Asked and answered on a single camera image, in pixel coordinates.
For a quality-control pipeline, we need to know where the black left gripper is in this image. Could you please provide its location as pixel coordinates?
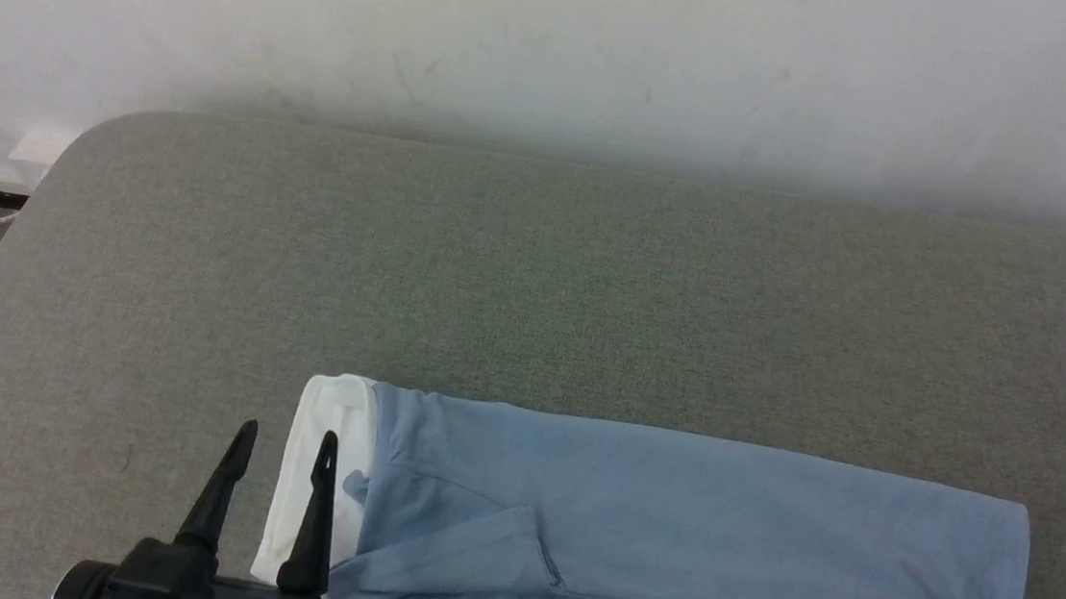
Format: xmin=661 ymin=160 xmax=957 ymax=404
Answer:
xmin=48 ymin=404 xmax=343 ymax=599

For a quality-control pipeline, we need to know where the light blue polo shirt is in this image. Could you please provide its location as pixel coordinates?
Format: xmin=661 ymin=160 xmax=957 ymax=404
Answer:
xmin=248 ymin=368 xmax=1044 ymax=599

